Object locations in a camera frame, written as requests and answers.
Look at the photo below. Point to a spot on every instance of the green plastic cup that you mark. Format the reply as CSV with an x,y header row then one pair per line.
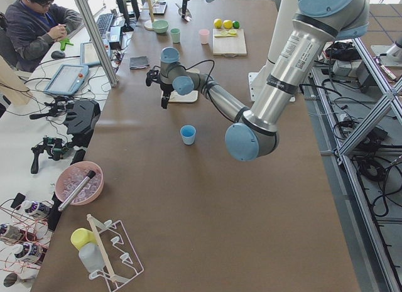
x,y
175,35

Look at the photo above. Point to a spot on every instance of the blue plastic cup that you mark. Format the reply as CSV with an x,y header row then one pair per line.
x,y
188,132

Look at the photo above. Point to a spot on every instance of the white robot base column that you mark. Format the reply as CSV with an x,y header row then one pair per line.
x,y
281,33

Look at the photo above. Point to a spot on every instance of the cream serving tray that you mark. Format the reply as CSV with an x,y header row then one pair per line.
x,y
185,95

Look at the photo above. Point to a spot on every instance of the green plastic bowl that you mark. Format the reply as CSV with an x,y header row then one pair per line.
x,y
160,26

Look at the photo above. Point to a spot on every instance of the pink plastic cup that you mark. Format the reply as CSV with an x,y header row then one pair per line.
x,y
204,36

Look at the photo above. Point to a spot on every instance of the yellow lemon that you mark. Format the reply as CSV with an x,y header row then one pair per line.
x,y
227,24
217,23

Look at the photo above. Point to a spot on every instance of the wooden cup tree stand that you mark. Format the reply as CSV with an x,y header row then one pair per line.
x,y
148,11

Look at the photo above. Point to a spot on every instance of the grey folded cloth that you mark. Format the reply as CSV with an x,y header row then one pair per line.
x,y
138,62

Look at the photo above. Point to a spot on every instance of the green lime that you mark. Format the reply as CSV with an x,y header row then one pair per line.
x,y
236,24

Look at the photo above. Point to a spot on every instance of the yellow plastic knife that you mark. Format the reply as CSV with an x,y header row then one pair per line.
x,y
217,36

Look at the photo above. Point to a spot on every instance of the black monitor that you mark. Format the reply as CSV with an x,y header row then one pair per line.
x,y
130,19

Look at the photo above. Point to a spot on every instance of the wooden cutting board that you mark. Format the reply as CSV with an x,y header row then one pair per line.
x,y
229,47

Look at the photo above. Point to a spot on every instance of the black keyboard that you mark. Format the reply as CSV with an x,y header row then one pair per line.
x,y
104,23

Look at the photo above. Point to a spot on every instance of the teach pendant tablet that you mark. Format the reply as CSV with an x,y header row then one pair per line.
x,y
88,55
67,80

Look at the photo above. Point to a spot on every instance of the metal muddler rod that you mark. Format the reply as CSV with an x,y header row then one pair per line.
x,y
76,191

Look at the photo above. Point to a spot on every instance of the seated person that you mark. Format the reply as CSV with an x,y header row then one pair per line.
x,y
34,26

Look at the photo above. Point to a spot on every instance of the yellow cup on rack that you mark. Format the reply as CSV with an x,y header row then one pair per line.
x,y
82,236

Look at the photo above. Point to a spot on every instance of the clear cup on rack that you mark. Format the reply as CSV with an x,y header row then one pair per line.
x,y
91,257

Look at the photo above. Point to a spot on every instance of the white wire cup rack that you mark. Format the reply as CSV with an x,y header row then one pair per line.
x,y
122,263

